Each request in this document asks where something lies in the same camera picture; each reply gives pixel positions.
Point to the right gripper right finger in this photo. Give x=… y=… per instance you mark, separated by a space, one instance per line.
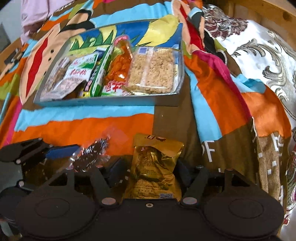
x=193 y=183

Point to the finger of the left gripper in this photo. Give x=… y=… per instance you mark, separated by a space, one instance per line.
x=57 y=152

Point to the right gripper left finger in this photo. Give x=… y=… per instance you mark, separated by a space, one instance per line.
x=109 y=182

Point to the small red candy packet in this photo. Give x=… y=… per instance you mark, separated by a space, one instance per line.
x=98 y=152

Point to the gold foil snack packet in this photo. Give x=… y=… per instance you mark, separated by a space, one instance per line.
x=151 y=172

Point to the green stick snack packet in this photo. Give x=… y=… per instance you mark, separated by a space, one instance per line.
x=100 y=72

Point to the white green tofu snack packet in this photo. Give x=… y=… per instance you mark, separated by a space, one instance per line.
x=79 y=70

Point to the orange pickled snack pouch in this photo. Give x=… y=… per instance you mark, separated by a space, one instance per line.
x=117 y=72

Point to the blue calcium tablet box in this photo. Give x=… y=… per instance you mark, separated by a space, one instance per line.
x=100 y=52

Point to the rice crisp cake packet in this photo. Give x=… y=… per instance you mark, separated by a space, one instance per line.
x=153 y=71

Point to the yellow purple snack packet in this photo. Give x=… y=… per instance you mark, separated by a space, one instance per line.
x=85 y=90

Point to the brown nut bar packet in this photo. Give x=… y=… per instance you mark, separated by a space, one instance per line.
x=56 y=75

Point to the colourful monkey blanket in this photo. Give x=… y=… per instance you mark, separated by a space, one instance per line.
x=221 y=125

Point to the metal tray with dinosaur drawing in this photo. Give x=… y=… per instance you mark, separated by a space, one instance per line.
x=165 y=32

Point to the floral satin pillow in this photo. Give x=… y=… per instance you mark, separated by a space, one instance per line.
x=262 y=64

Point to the pink hanging sheet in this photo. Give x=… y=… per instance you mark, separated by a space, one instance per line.
x=35 y=12

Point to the wooden bed rail left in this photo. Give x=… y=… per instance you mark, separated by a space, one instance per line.
x=9 y=53

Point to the wooden bed rail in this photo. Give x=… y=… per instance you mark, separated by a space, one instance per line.
x=282 y=13
x=9 y=53

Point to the wooden bed rail right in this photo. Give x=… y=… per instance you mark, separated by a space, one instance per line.
x=282 y=13

